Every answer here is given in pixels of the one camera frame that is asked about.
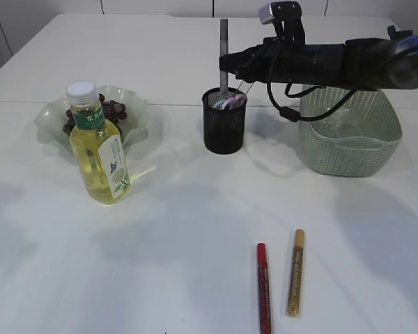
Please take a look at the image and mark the silver glitter pen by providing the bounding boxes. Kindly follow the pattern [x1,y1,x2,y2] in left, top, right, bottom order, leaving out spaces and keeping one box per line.
[219,18,229,99]

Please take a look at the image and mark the clear plastic sheet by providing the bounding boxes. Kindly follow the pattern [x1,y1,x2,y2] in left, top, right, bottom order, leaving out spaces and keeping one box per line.
[312,108,359,136]

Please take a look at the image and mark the green wavy glass plate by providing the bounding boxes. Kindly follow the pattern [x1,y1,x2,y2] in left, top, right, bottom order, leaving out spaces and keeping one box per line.
[35,86,148,154]

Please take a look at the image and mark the blue scissors with cover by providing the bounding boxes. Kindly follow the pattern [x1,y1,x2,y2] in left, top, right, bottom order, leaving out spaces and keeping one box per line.
[213,100,225,109]

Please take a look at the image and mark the black mesh pen holder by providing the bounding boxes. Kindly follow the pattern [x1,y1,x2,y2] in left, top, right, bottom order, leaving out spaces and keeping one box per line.
[202,87,247,154]

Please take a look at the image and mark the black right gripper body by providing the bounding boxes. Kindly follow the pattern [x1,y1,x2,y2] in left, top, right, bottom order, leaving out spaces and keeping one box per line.
[235,38,307,86]

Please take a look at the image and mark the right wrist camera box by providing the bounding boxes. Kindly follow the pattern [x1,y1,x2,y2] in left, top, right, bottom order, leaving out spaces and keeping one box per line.
[258,1,305,45]

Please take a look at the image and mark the yellow tea plastic bottle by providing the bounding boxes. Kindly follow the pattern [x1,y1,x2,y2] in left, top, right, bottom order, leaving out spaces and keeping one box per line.
[65,81,130,205]

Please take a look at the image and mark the purple artificial grape bunch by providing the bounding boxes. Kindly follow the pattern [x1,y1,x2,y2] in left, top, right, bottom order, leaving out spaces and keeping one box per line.
[63,93,127,136]

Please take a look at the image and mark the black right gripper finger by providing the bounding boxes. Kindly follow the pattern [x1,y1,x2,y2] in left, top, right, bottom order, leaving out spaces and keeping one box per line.
[219,52,246,74]

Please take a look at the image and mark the green plastic woven basket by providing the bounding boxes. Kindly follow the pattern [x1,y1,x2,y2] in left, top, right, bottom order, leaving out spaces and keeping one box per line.
[299,90,403,177]

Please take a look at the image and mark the red glitter pen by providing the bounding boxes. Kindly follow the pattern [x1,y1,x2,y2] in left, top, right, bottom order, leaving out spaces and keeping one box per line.
[257,243,272,334]

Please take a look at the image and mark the transparent plastic ruler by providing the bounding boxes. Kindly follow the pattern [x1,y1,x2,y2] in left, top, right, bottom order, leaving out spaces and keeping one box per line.
[234,80,255,95]

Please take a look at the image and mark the pink scissors with cover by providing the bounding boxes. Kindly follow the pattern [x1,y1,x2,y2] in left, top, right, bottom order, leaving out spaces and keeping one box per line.
[221,94,247,110]

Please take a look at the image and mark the gold glitter pen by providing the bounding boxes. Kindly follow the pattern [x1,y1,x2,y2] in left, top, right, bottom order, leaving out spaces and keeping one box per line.
[286,229,305,317]

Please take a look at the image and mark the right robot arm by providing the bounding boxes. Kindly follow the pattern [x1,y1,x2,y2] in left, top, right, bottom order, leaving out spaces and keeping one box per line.
[219,35,418,90]

